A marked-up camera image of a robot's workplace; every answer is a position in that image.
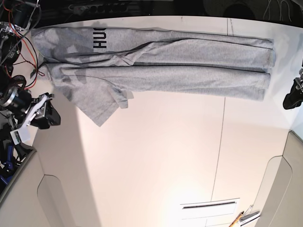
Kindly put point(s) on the blue black clamps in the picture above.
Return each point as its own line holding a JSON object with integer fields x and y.
{"x": 11, "y": 156}

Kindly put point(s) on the grey T-shirt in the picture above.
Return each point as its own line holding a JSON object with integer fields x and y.
{"x": 96, "y": 68}

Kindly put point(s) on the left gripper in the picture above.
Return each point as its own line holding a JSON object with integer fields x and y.
{"x": 295, "y": 97}

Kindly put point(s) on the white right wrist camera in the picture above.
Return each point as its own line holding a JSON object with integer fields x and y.
{"x": 20, "y": 135}

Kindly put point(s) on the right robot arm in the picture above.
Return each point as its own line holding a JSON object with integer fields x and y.
{"x": 19, "y": 66}

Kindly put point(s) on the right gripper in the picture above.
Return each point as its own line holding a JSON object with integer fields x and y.
{"x": 45, "y": 117}

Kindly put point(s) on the black power strip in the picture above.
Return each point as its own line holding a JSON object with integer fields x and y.
{"x": 112, "y": 7}

